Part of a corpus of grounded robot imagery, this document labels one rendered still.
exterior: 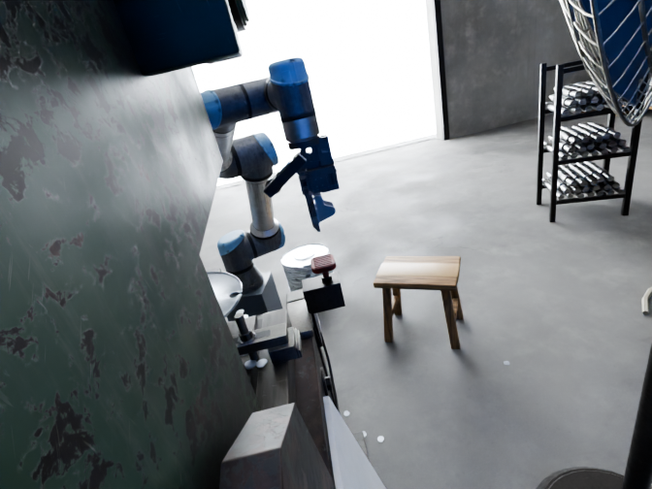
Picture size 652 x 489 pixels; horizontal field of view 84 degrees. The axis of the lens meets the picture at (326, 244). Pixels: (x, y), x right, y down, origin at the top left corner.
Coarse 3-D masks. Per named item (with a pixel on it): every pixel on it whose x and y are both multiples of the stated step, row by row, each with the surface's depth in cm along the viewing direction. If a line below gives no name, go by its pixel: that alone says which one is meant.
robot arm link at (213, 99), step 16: (208, 96) 73; (224, 96) 74; (240, 96) 75; (208, 112) 73; (224, 112) 75; (240, 112) 76; (224, 128) 79; (224, 144) 89; (224, 160) 102; (224, 176) 112
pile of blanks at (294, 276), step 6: (282, 258) 221; (288, 270) 209; (294, 270) 206; (300, 270) 207; (306, 270) 205; (288, 276) 212; (294, 276) 209; (300, 276) 207; (306, 276) 207; (312, 276) 209; (318, 276) 209; (288, 282) 217; (294, 282) 212; (300, 282) 209; (294, 288) 214; (300, 288) 213
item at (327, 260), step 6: (312, 258) 91; (318, 258) 90; (324, 258) 90; (330, 258) 89; (312, 264) 88; (318, 264) 88; (324, 264) 87; (330, 264) 86; (312, 270) 87; (318, 270) 86; (324, 270) 86; (330, 270) 86; (324, 276) 90
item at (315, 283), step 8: (336, 272) 94; (304, 280) 93; (312, 280) 92; (320, 280) 92; (328, 280) 90; (336, 280) 90; (304, 288) 90; (312, 288) 89; (320, 288) 89; (328, 288) 89; (336, 288) 89; (304, 296) 89; (312, 296) 89; (320, 296) 90; (328, 296) 90; (336, 296) 90; (312, 304) 90; (320, 304) 90; (328, 304) 91; (336, 304) 91; (344, 304) 91; (312, 312) 91; (312, 320) 93; (320, 336) 98; (320, 344) 97
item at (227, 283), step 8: (208, 272) 91; (216, 272) 90; (216, 280) 86; (224, 280) 86; (232, 280) 85; (240, 280) 83; (216, 288) 83; (224, 288) 82; (232, 288) 81; (240, 288) 80; (216, 296) 79; (224, 296) 79; (240, 296) 77; (224, 304) 76; (232, 304) 75; (224, 312) 73
